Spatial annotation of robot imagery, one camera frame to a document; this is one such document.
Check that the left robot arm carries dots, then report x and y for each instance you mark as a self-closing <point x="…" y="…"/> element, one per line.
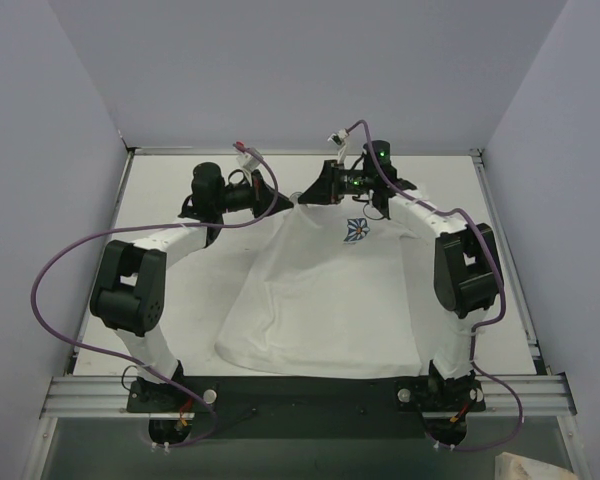
<point x="129" y="291"/>

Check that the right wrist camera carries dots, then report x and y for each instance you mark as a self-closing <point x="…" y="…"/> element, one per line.
<point x="340" y="140"/>

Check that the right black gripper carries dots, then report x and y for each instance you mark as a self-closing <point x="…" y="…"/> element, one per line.
<point x="333" y="183"/>

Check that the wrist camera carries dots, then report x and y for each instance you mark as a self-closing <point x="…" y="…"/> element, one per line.
<point x="248" y="159"/>
<point x="340" y="140"/>

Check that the beige object at corner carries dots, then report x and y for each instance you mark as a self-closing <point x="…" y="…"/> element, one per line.
<point x="510" y="466"/>

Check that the aluminium frame rail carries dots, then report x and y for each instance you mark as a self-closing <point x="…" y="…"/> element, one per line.
<point x="522" y="396"/>

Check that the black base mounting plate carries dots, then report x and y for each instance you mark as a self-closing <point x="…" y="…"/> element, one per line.
<point x="307" y="408"/>

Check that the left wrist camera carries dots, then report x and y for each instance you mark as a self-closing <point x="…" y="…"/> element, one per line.
<point x="248" y="159"/>

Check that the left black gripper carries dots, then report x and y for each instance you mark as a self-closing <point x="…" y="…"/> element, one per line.
<point x="258" y="194"/>

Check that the white t-shirt with flower print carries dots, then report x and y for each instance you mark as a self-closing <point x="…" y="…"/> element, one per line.
<point x="325" y="297"/>

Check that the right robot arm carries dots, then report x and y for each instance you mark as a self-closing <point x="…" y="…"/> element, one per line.
<point x="466" y="274"/>

